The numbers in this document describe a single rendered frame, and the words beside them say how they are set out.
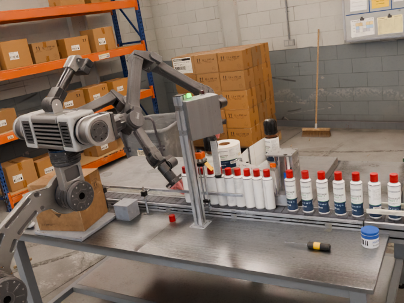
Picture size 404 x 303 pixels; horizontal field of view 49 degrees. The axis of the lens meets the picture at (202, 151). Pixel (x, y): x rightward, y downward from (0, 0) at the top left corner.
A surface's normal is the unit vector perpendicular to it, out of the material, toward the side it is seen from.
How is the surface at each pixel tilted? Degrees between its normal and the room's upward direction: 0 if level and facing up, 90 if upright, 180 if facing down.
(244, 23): 90
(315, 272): 0
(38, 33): 90
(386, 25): 89
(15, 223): 90
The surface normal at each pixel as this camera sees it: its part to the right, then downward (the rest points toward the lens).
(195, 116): 0.43, 0.19
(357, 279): -0.15, -0.95
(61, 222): -0.33, 0.32
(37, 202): 0.78, 0.06
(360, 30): -0.60, 0.27
